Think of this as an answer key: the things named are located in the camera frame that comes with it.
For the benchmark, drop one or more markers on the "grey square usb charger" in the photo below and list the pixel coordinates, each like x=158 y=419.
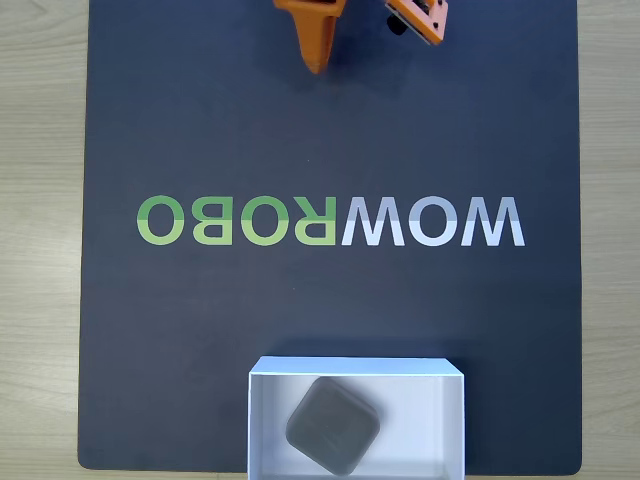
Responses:
x=332 y=425

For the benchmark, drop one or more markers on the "white cardboard bin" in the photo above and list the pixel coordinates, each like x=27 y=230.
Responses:
x=425 y=425

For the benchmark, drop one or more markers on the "dark grey wowrobo mat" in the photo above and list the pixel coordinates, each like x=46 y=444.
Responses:
x=200 y=310

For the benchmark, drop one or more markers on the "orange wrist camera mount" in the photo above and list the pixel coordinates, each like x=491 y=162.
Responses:
x=425 y=20

